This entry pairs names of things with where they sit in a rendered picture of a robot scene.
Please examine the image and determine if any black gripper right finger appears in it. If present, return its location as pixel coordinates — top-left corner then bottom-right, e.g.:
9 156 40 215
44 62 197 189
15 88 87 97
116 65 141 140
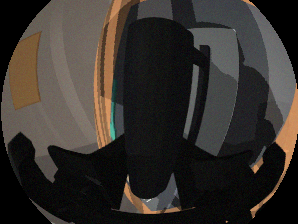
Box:
173 137 253 210

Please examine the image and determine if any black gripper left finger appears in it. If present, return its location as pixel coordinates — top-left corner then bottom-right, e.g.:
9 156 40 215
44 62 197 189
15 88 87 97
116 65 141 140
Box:
48 135 128 210

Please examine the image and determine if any dark grey rectangular mat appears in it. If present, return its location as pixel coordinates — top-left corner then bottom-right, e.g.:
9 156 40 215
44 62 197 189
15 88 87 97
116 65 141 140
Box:
114 0 297 212

